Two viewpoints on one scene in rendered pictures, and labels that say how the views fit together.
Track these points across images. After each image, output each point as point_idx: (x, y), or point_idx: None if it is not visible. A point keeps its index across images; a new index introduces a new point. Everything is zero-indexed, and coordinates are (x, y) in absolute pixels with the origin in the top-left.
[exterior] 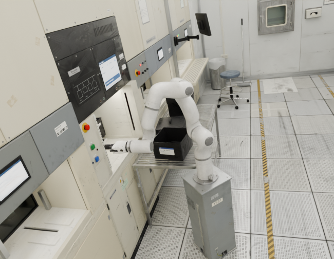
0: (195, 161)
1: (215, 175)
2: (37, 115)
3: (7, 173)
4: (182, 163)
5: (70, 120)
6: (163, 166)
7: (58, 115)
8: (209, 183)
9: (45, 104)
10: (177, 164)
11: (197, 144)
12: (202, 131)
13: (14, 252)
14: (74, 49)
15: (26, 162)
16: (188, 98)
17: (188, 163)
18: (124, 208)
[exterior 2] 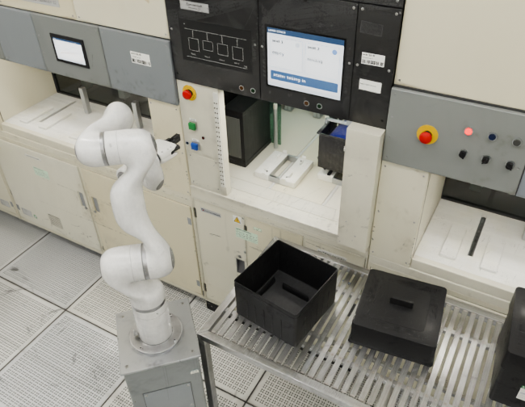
0: None
1: (144, 347)
2: (115, 20)
3: (67, 44)
4: (228, 308)
5: (158, 61)
6: None
7: (140, 41)
8: (130, 331)
9: (128, 16)
10: (228, 300)
11: (289, 355)
12: (115, 249)
13: None
14: None
15: (89, 52)
16: (119, 180)
17: (221, 318)
18: (228, 253)
